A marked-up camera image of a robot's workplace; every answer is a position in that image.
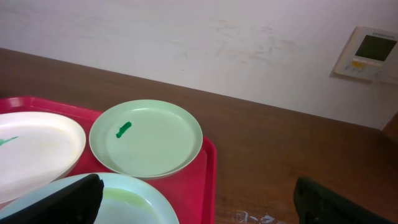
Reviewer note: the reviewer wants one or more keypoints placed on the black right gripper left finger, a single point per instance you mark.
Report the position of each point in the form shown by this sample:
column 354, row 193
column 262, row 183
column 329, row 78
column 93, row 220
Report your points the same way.
column 77, row 203

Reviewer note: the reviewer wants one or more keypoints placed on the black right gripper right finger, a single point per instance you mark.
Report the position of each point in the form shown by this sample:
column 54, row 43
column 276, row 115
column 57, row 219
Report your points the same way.
column 316, row 204

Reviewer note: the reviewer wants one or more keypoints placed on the light blue plate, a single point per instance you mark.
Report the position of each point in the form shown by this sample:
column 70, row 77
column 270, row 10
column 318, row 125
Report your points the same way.
column 126, row 200

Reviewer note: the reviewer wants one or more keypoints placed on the white plate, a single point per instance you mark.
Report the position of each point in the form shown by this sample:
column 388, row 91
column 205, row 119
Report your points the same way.
column 37, row 148

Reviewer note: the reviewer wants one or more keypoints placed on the light green plate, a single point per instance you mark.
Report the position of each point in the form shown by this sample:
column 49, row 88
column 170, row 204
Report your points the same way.
column 146, row 139

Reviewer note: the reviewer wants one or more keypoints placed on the red plastic tray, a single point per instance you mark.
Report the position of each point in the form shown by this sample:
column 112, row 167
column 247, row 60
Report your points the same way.
column 191, row 191

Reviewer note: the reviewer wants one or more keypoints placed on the white wall control panel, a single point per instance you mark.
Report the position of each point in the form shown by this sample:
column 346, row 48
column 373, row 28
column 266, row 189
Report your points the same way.
column 371, row 55

